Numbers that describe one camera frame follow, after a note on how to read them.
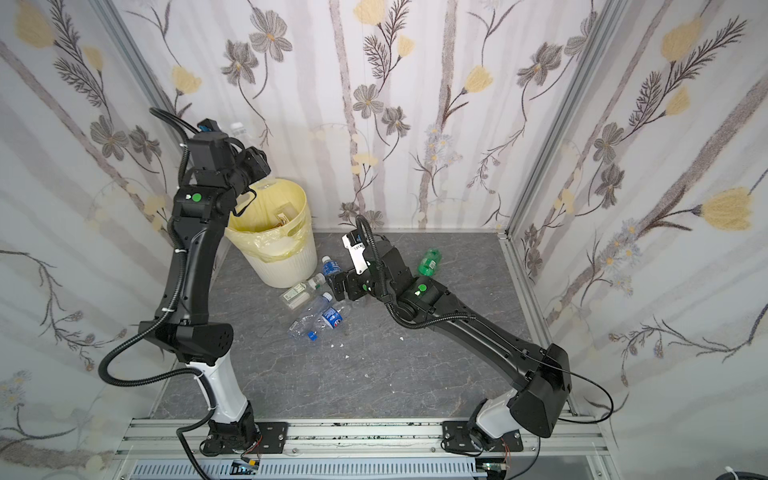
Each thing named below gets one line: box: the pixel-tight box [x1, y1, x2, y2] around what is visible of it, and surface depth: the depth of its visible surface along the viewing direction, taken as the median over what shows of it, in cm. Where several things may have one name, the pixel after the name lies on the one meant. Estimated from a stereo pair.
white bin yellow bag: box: [225, 178, 318, 289], surface depth 90 cm
